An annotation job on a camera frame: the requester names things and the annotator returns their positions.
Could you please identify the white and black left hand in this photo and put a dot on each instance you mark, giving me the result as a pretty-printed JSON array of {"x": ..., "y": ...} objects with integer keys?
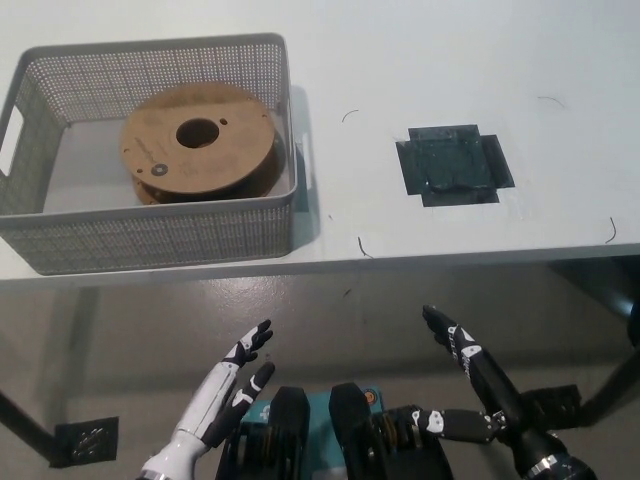
[{"x": 215, "y": 400}]

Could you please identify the black floor tape patch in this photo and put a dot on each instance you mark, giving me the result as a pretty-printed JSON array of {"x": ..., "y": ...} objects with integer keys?
[
  {"x": 560, "y": 405},
  {"x": 85, "y": 441}
]

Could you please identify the dark table leg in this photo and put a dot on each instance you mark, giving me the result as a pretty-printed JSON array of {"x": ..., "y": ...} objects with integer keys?
[
  {"x": 25, "y": 422},
  {"x": 615, "y": 387}
]

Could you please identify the brown cardboard filament spool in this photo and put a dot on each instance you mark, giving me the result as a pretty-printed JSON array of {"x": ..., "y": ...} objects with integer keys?
[{"x": 150, "y": 145}]

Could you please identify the black right hand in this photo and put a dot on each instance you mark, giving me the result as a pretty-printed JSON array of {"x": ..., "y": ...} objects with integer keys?
[{"x": 495, "y": 390}]

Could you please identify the black ribbed robot body block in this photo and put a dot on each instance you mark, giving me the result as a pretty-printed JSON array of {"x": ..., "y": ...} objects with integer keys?
[
  {"x": 290, "y": 407},
  {"x": 350, "y": 407}
]

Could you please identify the grey perforated plastic basket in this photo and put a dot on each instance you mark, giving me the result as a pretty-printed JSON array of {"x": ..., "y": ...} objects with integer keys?
[{"x": 150, "y": 235}]

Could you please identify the black tape patch on table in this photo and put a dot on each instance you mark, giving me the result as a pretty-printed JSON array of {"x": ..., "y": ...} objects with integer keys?
[{"x": 440, "y": 160}]

